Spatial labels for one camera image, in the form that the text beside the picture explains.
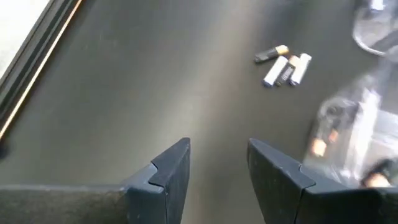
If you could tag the white Kirkland battery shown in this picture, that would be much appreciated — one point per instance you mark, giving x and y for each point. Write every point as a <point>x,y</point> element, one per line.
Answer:
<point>275,71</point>
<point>300,70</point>

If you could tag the clear plastic bin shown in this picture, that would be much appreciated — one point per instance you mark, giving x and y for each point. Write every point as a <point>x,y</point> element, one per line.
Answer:
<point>367,31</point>
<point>363,124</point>

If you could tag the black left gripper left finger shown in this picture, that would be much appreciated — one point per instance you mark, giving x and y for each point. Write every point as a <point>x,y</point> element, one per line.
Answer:
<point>168,186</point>

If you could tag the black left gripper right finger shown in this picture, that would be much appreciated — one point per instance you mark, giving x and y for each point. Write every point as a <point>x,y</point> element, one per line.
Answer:
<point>280,193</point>

